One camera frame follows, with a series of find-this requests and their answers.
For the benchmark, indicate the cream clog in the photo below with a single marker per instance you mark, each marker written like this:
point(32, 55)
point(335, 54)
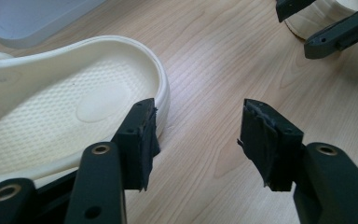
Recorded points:
point(59, 102)
point(310, 21)

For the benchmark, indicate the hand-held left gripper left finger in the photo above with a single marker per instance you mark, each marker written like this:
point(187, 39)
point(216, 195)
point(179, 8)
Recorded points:
point(136, 149)

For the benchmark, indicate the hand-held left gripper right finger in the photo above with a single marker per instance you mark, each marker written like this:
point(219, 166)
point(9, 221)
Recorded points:
point(270, 146)

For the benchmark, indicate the white shoe rack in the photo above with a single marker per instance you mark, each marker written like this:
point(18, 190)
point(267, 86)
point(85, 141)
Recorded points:
point(28, 18)

